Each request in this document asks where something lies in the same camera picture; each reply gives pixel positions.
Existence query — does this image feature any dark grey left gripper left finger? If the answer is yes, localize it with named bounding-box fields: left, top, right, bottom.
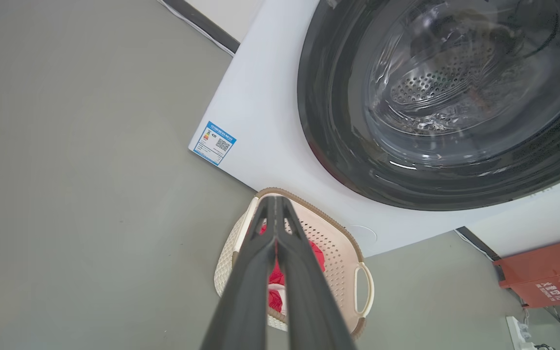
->
left=201, top=196, right=278, bottom=350

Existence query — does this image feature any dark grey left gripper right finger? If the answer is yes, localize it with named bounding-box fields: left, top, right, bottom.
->
left=276, top=196, right=356, bottom=350

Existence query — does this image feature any beige perforated laundry basket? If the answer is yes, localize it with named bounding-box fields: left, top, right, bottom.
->
left=213, top=187, right=375, bottom=339

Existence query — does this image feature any red and white garment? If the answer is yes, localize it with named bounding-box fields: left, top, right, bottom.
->
left=259, top=225, right=326, bottom=314

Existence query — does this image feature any round white filter cover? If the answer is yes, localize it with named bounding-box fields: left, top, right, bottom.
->
left=346, top=225, right=378, bottom=244

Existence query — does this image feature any blue energy label sticker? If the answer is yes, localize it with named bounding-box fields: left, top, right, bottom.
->
left=193, top=121, right=237, bottom=166

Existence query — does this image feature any dark round washing machine door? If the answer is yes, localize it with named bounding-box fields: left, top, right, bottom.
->
left=297, top=0, right=560, bottom=211

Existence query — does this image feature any white front-load washing machine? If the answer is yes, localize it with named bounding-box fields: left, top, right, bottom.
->
left=189, top=0, right=560, bottom=258

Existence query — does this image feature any white power strip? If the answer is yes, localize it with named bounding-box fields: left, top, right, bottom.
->
left=506, top=316, right=536, bottom=350

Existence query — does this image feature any red fire equipment box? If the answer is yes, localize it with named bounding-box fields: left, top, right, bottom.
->
left=493, top=234, right=560, bottom=309

